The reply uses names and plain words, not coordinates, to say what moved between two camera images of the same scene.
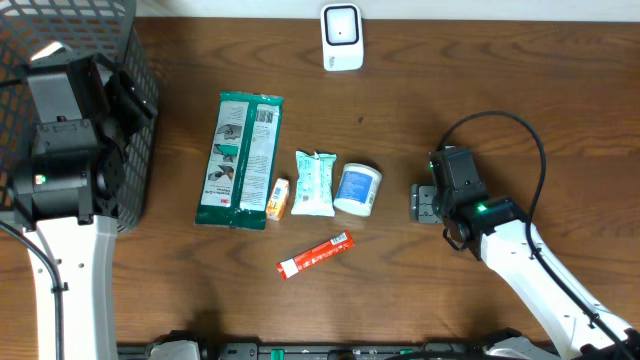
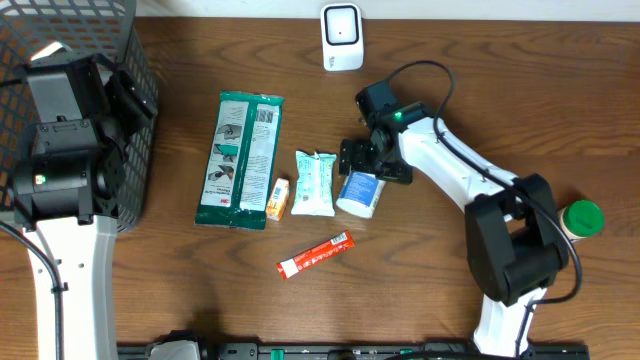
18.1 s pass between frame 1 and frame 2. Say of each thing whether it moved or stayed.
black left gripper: stayed
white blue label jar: stayed
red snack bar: stayed
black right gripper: moved
